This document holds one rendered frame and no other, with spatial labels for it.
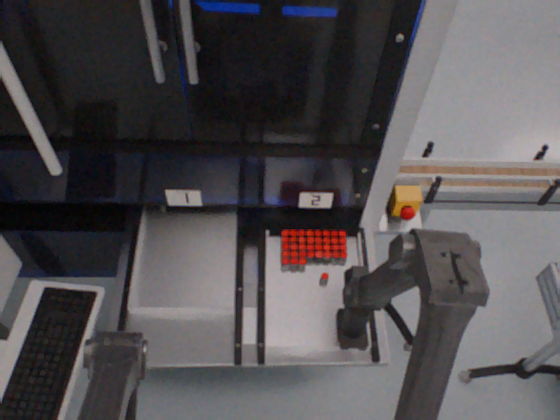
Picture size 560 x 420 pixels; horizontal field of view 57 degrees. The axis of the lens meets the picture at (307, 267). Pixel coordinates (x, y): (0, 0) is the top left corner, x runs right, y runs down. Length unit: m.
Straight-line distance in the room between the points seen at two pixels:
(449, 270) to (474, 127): 2.65
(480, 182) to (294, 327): 0.73
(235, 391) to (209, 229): 0.90
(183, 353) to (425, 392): 0.73
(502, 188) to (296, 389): 1.13
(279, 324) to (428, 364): 0.69
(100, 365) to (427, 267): 0.44
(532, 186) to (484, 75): 2.01
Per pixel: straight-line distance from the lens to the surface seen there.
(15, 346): 1.51
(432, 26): 1.06
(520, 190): 1.69
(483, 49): 3.88
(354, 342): 1.20
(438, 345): 0.68
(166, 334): 1.34
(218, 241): 1.45
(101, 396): 0.67
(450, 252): 0.69
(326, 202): 1.38
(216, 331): 1.32
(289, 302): 1.35
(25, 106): 1.14
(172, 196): 1.37
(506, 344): 2.51
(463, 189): 1.62
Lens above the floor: 2.09
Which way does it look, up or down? 59 degrees down
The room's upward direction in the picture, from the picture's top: 9 degrees clockwise
